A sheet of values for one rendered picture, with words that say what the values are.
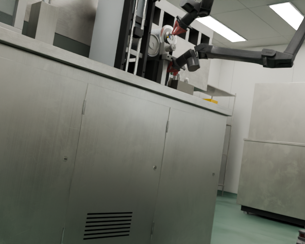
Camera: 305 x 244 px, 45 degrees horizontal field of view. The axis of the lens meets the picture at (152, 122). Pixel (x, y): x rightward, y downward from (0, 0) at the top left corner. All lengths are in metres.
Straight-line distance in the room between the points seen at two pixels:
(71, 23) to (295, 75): 5.10
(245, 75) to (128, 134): 5.70
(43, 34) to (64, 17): 0.42
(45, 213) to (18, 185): 0.15
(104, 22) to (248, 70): 5.32
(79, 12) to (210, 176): 1.18
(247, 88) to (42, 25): 5.67
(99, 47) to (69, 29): 0.21
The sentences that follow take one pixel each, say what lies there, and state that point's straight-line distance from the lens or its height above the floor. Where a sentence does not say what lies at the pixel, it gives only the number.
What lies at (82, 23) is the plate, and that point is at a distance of 2.17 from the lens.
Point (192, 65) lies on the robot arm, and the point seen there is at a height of 1.09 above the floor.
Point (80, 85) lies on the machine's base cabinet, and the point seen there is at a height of 0.80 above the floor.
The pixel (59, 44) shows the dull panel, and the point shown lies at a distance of 2.07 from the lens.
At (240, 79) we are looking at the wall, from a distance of 7.16.
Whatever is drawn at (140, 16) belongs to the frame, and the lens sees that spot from 1.87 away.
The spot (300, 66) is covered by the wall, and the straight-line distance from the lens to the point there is 6.73.
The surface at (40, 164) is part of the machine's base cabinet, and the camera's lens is 1.33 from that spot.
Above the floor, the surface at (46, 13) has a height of 1.12.
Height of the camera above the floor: 0.60
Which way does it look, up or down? 5 degrees up
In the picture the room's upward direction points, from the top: 9 degrees clockwise
